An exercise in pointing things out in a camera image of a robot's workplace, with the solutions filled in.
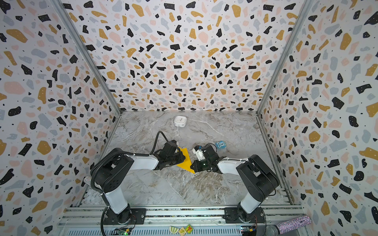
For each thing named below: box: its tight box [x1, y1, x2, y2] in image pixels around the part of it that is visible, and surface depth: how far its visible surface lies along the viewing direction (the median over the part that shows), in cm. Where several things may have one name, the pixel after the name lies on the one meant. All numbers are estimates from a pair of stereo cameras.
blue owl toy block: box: [215, 140, 227, 150], surface depth 102 cm
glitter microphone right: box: [264, 215, 313, 236], surface depth 71 cm
